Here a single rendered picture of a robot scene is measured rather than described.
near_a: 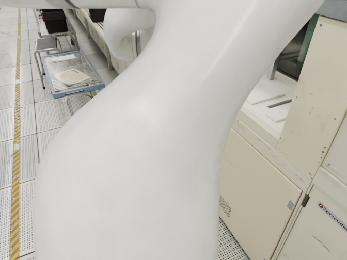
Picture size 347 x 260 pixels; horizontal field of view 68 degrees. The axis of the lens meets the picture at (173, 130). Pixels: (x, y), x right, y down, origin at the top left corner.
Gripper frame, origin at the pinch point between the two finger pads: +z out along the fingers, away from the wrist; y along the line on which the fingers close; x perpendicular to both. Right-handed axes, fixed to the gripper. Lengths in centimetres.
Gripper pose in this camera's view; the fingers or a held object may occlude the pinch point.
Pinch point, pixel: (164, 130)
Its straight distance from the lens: 72.1
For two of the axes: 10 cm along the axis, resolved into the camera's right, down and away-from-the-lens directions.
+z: 0.1, 8.0, 6.0
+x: 0.1, -6.0, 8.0
